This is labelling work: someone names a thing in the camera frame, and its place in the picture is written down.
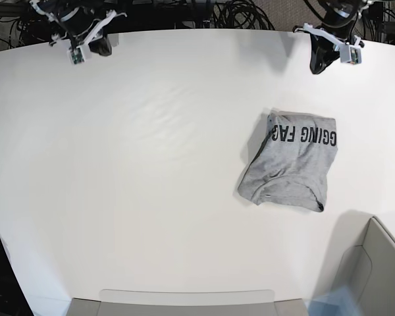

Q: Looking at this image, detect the beige bin bottom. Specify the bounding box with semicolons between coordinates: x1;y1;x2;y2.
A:
66;289;308;315

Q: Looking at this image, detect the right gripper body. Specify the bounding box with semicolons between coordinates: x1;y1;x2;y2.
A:
57;5;101;41

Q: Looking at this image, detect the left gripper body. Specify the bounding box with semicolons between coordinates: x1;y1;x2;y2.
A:
321;3;357;41

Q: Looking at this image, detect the beige bin right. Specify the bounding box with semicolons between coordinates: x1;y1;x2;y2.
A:
331;217;395;315

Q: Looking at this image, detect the black cable bundle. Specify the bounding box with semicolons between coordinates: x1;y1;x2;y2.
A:
174;0;276;31

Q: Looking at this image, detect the blue cloth in bin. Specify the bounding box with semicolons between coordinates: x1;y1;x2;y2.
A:
306;286;357;316

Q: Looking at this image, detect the grey T-shirt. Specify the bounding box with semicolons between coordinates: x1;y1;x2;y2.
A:
238;111;338;213

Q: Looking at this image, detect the beige bin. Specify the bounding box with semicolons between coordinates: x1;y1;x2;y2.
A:
331;217;395;315
66;289;308;315

